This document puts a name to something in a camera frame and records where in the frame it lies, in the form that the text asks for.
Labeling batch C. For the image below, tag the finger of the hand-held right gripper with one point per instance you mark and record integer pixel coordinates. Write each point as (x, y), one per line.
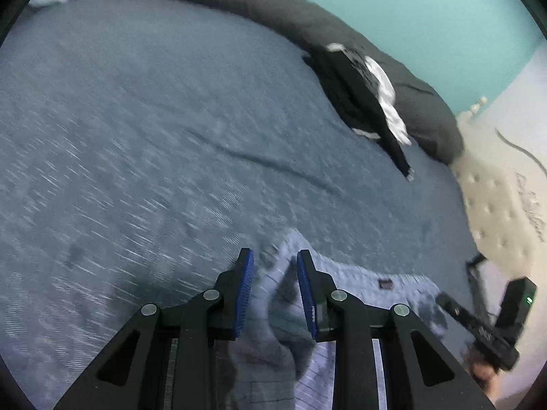
(455, 309)

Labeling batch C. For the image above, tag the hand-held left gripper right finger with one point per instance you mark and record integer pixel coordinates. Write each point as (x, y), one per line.
(307, 299)

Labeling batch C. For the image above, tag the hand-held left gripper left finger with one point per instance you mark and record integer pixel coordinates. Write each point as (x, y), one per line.
(243, 294)

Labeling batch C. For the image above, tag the light blue checked shorts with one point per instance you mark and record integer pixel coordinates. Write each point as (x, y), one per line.
(363, 282)

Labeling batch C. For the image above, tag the person's right hand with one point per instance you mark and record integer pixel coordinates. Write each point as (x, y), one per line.
(485, 376)

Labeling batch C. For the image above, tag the cream tufted headboard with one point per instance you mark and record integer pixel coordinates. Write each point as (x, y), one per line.
(504, 205)

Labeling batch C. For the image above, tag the dark blue patterned blanket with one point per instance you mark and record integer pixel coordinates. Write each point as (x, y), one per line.
(128, 115)

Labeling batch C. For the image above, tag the black garment with white trim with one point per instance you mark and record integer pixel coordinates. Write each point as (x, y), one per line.
(346, 85)

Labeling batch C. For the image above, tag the dark grey bolster pillow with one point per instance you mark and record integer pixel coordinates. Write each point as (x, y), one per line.
(256, 0)

